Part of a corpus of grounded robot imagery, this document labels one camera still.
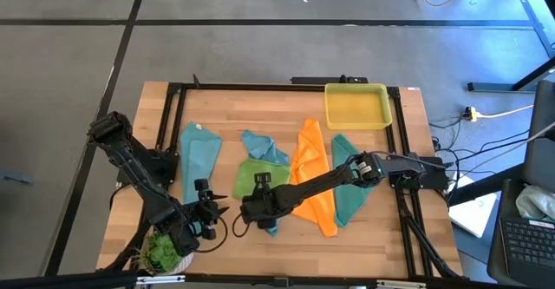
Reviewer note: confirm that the pale blue microfiber towel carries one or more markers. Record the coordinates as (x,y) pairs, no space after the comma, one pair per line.
(199,159)

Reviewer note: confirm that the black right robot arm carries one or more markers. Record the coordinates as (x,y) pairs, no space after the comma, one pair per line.
(321,182)

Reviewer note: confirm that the black power strip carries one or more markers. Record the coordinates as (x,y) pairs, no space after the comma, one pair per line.
(329,80)

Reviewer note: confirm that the black laptop keyboard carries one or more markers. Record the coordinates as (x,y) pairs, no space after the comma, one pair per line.
(529,245)

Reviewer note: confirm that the yellow plastic bin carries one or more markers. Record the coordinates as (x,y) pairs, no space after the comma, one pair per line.
(357,107)

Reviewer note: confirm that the dark gray panel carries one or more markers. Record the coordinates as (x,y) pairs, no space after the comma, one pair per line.
(542,141)

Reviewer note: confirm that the green microfiber towel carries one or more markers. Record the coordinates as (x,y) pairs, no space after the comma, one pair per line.
(245,180)

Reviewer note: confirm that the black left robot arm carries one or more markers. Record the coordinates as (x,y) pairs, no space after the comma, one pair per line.
(130,163)

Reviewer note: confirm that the black desk leg frame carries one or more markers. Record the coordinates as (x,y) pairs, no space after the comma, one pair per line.
(490,87)

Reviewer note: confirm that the orange microfiber towel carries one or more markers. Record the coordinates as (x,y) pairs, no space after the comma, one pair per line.
(310,159)

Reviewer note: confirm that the white book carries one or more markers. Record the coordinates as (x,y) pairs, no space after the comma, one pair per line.
(472,215)

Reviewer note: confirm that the yellow power plug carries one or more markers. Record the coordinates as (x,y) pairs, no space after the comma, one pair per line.
(472,114)

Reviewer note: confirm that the potted succulent plant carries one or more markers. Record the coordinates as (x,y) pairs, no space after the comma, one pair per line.
(165,252)

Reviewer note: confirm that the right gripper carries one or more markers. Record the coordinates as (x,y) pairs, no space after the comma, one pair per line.
(264,204)

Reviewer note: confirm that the crumpled plastic bag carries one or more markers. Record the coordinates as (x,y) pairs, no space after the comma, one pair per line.
(535,202)

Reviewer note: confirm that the black crossbar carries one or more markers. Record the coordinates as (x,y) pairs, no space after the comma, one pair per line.
(65,280)

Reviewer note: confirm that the teal microfiber towel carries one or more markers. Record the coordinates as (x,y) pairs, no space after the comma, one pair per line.
(347,150)

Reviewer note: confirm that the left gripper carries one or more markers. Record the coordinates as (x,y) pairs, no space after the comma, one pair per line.
(204,213)

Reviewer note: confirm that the black aluminium table frame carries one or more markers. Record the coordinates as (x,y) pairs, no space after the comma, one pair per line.
(286,87)

